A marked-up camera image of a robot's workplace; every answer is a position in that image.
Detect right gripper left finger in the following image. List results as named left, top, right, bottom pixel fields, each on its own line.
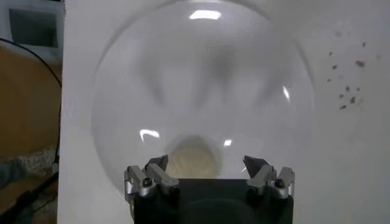
left=124, top=155, right=180, bottom=202

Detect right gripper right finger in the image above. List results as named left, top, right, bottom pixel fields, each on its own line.
left=243, top=155, right=296, bottom=199

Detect white steamed baozi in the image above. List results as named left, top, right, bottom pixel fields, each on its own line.
left=166, top=135, right=222, bottom=180

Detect white round plate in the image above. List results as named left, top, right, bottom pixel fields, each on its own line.
left=90, top=0, right=316, bottom=195

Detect black floor bar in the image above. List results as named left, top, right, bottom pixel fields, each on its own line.
left=0, top=172, right=59, bottom=224

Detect dark crumbs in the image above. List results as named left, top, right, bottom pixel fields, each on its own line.
left=326, top=41, right=382, bottom=111

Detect thin black floor cable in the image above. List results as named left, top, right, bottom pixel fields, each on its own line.
left=0, top=37, right=63, bottom=167

